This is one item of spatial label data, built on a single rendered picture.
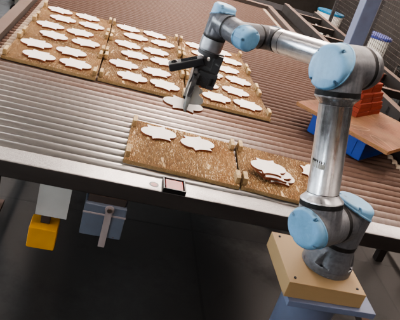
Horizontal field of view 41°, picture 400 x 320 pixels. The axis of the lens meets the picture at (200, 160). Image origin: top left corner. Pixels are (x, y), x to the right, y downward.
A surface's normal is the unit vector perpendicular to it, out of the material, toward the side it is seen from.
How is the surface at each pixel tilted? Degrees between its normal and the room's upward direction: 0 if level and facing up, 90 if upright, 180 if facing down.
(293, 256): 1
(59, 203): 90
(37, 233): 90
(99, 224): 90
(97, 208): 90
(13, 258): 0
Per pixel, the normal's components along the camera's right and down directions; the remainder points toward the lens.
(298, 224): -0.77, 0.19
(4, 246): 0.27, -0.86
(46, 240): 0.08, 0.46
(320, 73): -0.74, -0.07
